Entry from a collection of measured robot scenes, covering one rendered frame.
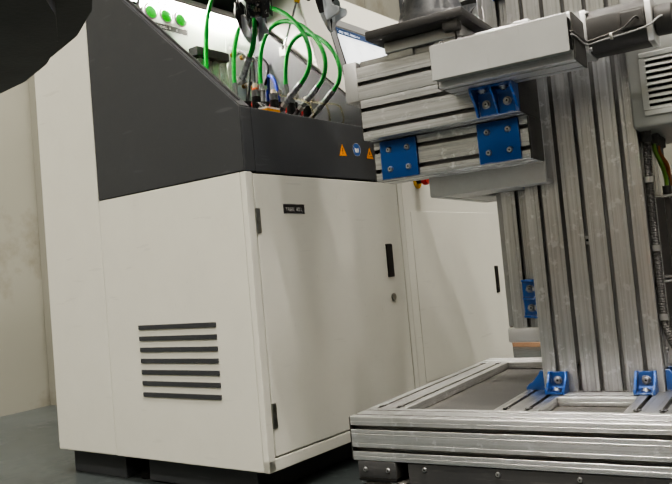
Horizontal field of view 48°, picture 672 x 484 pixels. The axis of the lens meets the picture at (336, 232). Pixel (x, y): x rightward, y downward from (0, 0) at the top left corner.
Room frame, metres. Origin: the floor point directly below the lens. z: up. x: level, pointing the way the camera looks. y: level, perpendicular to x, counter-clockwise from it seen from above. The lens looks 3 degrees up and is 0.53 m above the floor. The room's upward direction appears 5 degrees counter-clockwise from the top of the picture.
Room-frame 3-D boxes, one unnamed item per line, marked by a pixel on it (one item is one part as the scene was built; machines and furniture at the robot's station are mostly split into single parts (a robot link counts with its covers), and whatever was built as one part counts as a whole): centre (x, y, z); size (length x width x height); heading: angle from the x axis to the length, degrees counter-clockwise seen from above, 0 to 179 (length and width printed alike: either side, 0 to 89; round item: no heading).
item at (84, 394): (2.81, 0.36, 0.75); 1.40 x 0.28 x 1.50; 143
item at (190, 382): (2.27, 0.23, 0.39); 0.70 x 0.58 x 0.79; 143
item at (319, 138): (2.11, 0.01, 0.87); 0.62 x 0.04 x 0.16; 143
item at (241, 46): (2.60, 0.27, 1.20); 0.13 x 0.03 x 0.31; 143
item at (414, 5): (1.65, -0.25, 1.09); 0.15 x 0.15 x 0.10
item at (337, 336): (2.10, 0.00, 0.44); 0.65 x 0.02 x 0.68; 143
